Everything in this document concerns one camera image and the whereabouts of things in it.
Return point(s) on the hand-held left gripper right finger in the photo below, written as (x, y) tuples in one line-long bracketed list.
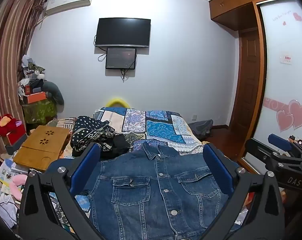
[(219, 170)]

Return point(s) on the red plush flower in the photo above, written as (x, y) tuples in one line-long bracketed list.
[(4, 122)]

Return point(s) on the orange box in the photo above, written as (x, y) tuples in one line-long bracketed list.
[(35, 97)]

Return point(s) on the grey bag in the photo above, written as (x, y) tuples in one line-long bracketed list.
[(201, 130)]

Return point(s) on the white air conditioner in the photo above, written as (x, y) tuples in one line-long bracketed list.
[(68, 1)]

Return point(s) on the white cloth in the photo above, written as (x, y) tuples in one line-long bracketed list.
[(4, 205)]

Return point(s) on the blue denim jacket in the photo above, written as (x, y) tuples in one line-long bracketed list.
[(153, 192)]

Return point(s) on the blue patchwork blanket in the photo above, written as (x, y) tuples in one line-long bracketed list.
[(161, 127)]

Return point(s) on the pile of papers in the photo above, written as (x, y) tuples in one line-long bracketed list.
[(5, 172)]

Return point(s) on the wooden overhead cabinet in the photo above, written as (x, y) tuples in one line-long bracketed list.
[(233, 2)]

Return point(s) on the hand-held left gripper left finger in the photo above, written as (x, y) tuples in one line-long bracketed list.
[(87, 165)]

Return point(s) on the wooden door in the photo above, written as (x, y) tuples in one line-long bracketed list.
[(248, 80)]

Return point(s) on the small black wall monitor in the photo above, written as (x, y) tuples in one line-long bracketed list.
[(121, 58)]

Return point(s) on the black cloth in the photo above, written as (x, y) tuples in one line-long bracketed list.
[(119, 145)]

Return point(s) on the sliding door with pink hearts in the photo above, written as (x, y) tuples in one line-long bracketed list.
[(286, 92)]

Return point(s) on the brown striped curtain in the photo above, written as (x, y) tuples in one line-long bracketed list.
[(8, 55)]

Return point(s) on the pile of clutter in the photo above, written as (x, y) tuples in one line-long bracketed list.
[(38, 112)]

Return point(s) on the white door label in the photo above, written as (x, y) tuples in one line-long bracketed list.
[(286, 58)]

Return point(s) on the wooden lap desk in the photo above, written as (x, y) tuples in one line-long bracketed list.
[(40, 147)]

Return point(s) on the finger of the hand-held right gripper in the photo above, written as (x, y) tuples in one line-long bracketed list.
[(258, 147), (279, 142)]

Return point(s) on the wall-mounted black television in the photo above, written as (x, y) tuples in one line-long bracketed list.
[(123, 32)]

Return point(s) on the black white dotted garment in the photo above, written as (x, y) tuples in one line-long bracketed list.
[(90, 130)]

